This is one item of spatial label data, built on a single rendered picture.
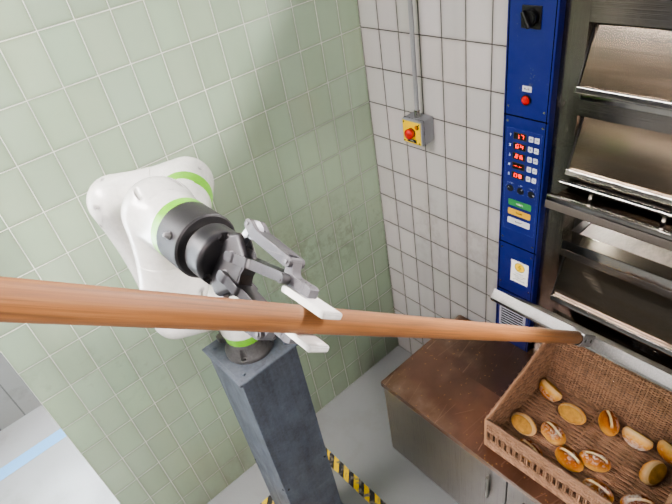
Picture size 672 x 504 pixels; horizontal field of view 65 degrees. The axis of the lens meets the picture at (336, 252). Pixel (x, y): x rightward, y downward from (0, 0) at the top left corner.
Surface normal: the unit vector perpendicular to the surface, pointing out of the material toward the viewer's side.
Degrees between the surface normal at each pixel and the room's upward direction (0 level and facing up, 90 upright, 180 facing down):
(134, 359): 90
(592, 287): 70
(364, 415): 0
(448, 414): 0
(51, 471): 0
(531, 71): 90
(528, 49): 90
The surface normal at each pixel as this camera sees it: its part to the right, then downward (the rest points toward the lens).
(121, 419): 0.65, 0.37
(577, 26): -0.74, 0.49
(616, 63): -0.75, 0.19
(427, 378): -0.15, -0.79
